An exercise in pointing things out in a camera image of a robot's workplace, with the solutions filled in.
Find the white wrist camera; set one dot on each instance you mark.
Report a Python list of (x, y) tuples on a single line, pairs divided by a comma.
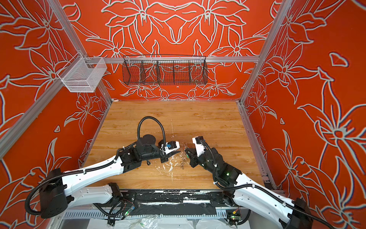
[(171, 148), (200, 148)]

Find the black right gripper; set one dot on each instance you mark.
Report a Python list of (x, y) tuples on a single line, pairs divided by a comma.
[(195, 158)]

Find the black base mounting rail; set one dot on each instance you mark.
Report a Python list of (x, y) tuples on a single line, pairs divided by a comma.
[(175, 203)]

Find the white wire wall basket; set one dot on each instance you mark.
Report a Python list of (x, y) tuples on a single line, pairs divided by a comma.
[(79, 75)]

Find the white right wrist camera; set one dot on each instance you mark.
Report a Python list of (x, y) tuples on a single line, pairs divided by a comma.
[(200, 148)]

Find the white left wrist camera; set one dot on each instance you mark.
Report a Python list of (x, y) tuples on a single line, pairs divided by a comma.
[(171, 148)]

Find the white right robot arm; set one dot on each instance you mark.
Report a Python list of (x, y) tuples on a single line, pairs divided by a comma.
[(240, 190)]

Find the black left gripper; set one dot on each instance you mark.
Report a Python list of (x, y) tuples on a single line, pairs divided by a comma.
[(165, 159)]

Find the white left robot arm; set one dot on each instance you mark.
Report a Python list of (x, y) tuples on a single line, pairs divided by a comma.
[(60, 188)]

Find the black wire wall basket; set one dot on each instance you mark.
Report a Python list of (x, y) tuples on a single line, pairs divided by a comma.
[(166, 70)]

